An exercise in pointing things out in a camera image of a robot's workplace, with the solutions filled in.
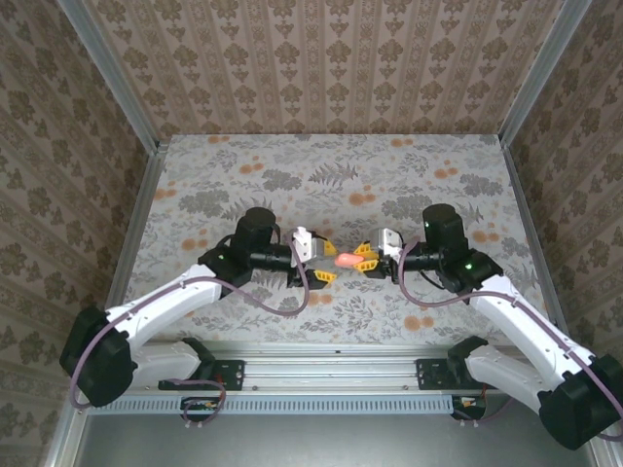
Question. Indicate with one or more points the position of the earbuds charging case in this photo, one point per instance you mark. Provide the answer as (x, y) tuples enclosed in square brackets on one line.
[(348, 260)]

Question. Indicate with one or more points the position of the floral patterned table cover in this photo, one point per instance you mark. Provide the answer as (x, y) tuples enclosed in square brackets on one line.
[(316, 170)]

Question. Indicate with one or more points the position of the aluminium frame post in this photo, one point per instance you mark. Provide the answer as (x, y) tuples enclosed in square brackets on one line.
[(112, 73), (544, 73)]

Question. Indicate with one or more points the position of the grey metal sheet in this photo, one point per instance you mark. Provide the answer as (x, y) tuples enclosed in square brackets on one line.
[(331, 442)]

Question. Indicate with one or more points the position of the aluminium side rail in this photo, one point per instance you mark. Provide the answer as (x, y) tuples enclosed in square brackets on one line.
[(522, 194), (145, 199)]

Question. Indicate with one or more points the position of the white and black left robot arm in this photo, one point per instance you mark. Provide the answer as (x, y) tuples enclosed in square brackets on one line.
[(160, 304)]

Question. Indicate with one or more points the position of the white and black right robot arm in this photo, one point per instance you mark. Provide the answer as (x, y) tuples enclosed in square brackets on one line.
[(525, 326)]

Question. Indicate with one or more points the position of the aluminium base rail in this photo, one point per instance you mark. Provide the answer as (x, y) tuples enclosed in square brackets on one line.
[(331, 370)]

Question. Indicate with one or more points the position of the black mounting plate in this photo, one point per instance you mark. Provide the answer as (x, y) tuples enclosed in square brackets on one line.
[(430, 374), (233, 372)]

